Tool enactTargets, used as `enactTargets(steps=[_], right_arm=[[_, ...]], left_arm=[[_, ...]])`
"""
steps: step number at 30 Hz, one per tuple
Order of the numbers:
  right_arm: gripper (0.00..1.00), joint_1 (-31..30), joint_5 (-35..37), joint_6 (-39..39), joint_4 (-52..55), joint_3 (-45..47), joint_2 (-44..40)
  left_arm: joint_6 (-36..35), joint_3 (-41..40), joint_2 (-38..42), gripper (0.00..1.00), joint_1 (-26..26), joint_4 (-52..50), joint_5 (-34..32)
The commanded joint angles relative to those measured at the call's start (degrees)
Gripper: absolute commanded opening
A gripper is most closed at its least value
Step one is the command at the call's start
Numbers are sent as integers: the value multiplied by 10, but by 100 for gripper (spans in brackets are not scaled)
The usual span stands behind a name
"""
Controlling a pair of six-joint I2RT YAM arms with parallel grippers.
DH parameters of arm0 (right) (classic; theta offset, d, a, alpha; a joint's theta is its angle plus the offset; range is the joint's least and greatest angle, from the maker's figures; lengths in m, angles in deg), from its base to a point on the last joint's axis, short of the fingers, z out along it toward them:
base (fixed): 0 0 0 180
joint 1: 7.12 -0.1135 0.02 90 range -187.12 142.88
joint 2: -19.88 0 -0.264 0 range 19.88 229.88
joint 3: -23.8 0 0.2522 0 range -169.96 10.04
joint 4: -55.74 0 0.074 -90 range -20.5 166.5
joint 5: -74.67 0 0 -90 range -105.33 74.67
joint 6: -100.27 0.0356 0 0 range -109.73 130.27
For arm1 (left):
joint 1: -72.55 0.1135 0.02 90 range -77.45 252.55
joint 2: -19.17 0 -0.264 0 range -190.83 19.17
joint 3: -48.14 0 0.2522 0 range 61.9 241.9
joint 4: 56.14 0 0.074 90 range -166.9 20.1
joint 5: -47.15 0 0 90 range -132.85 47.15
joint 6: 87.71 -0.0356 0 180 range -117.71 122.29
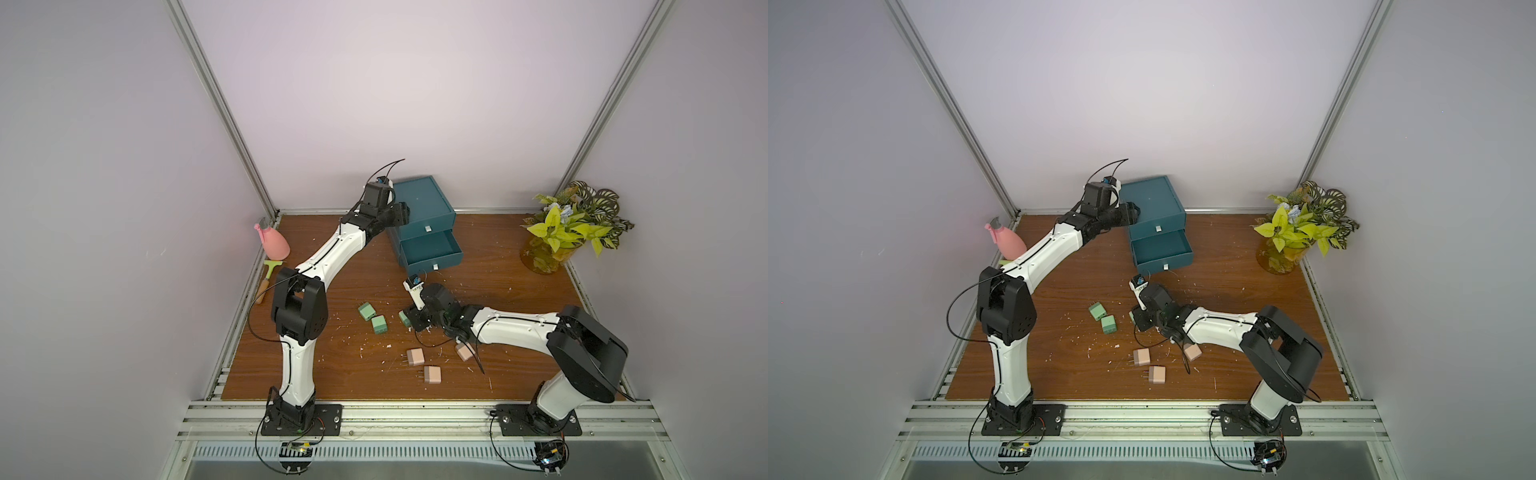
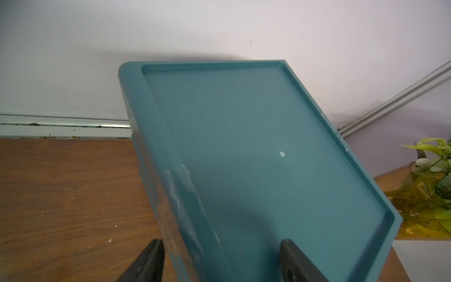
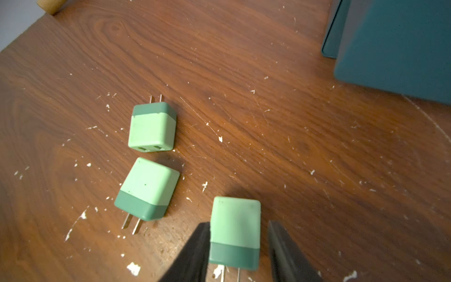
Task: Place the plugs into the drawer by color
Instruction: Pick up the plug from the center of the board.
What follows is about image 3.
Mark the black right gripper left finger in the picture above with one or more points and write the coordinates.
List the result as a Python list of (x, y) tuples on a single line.
[(192, 262)]

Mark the teal top drawer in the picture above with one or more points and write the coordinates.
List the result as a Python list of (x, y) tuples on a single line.
[(402, 47)]

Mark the light green plug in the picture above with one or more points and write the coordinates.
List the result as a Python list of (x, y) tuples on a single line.
[(153, 127), (146, 192), (235, 234)]

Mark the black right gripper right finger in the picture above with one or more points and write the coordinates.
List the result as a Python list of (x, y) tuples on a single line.
[(288, 263)]

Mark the green wooden handled brush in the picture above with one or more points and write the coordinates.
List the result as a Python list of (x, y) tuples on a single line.
[(51, 7)]

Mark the dark teal drawer cabinet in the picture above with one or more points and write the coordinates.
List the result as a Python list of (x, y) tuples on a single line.
[(335, 27)]

